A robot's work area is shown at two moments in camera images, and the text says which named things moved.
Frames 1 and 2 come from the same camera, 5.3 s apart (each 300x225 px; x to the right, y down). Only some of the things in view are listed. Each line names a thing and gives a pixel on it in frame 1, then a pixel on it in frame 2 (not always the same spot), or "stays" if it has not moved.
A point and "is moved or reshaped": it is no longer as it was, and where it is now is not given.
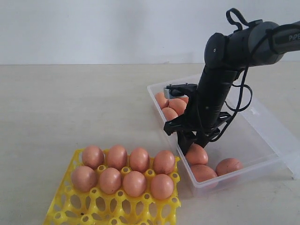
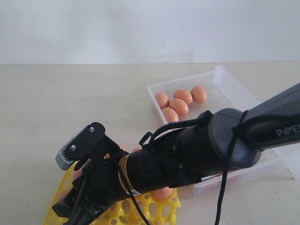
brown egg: (163, 102) stays
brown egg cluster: (169, 113) stays
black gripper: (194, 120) -> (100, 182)
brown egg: (178, 105) stays
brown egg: (196, 154) is moved or reshaped
